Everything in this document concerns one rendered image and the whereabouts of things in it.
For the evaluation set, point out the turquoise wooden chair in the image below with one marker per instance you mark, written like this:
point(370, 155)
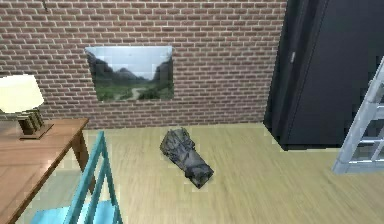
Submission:
point(96, 196)

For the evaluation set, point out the brown wooden table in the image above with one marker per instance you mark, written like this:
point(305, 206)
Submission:
point(23, 163)

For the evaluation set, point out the framed landscape picture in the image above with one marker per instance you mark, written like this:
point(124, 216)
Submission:
point(130, 73)

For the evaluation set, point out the white shade table lamp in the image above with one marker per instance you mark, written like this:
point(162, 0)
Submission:
point(20, 96)

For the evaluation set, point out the grey metal ladder frame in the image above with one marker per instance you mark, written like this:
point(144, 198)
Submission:
point(361, 130)

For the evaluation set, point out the black room door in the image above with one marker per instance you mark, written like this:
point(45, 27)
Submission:
point(330, 73)

